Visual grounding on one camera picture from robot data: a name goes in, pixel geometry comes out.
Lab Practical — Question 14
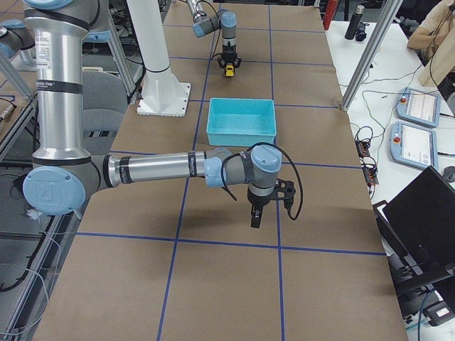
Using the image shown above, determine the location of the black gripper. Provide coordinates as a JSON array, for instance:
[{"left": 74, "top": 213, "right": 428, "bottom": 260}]
[
  {"left": 247, "top": 189, "right": 274, "bottom": 228},
  {"left": 217, "top": 45, "right": 242, "bottom": 69}
]

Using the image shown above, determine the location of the yellow beetle toy car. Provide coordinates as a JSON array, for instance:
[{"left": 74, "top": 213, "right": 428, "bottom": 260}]
[{"left": 224, "top": 63, "right": 235, "bottom": 77}]

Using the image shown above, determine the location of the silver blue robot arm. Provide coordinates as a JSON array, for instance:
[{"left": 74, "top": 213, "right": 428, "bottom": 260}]
[
  {"left": 23, "top": 1, "right": 285, "bottom": 228},
  {"left": 186, "top": 1, "right": 242, "bottom": 77}
]

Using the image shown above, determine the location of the turquoise plastic bin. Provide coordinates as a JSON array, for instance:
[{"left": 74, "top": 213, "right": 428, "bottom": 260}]
[{"left": 206, "top": 97, "right": 277, "bottom": 147}]

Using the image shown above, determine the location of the orange black adapter box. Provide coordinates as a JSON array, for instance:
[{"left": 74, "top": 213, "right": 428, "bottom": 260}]
[{"left": 355, "top": 141, "right": 370, "bottom": 158}]

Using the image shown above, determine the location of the grey office chair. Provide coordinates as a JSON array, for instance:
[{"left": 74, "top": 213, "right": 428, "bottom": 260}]
[{"left": 82, "top": 70, "right": 128, "bottom": 138}]

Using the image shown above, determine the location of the black water bottle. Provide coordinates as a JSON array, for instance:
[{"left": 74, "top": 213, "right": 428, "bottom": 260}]
[{"left": 344, "top": 5, "right": 365, "bottom": 40}]

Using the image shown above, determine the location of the black laptop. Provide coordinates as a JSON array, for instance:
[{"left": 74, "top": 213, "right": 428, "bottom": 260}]
[{"left": 382, "top": 165, "right": 455, "bottom": 274}]

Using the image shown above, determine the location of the near teach pendant tablet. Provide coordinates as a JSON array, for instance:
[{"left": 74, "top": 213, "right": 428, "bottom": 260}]
[{"left": 390, "top": 121, "right": 439, "bottom": 170}]

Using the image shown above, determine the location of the teach pendant tablet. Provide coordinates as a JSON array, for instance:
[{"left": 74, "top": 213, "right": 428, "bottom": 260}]
[
  {"left": 390, "top": 121, "right": 439, "bottom": 170},
  {"left": 395, "top": 87, "right": 441, "bottom": 128}
]

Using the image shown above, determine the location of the far teach pendant tablet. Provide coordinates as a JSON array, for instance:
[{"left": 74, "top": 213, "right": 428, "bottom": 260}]
[{"left": 395, "top": 87, "right": 441, "bottom": 128}]

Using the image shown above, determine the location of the person in beige top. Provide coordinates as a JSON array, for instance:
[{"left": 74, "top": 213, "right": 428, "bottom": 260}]
[{"left": 407, "top": 1, "right": 454, "bottom": 87}]

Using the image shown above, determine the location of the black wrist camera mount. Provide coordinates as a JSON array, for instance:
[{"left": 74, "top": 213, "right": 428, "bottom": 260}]
[{"left": 272, "top": 178, "right": 296, "bottom": 206}]

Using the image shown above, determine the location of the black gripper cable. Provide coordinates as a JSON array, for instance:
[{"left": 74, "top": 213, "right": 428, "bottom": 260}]
[{"left": 220, "top": 142, "right": 304, "bottom": 221}]

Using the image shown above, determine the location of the white pedestal column base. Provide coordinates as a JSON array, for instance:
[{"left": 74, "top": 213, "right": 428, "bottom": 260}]
[{"left": 127, "top": 0, "right": 191, "bottom": 117}]

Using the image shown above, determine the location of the aluminium frame post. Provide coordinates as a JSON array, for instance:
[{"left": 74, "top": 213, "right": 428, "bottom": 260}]
[{"left": 340, "top": 0, "right": 403, "bottom": 112}]

